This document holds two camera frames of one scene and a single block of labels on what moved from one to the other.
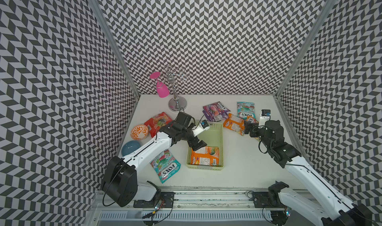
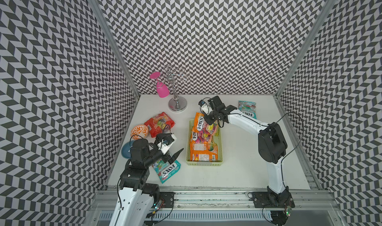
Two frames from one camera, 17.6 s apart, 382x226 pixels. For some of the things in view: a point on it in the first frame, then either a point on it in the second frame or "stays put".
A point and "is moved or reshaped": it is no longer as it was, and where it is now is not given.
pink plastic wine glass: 162,89 stays put
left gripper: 198,145 → 174,156
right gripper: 254,127 → 208,120
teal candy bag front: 165,166 stays put
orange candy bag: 235,124 → 201,124
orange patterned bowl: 139,132 stays put
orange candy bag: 207,155 is moved or reshaped
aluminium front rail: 195,199 stays put
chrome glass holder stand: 176,103 stays put
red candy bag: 154,124 stays put
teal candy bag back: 245,109 stays put
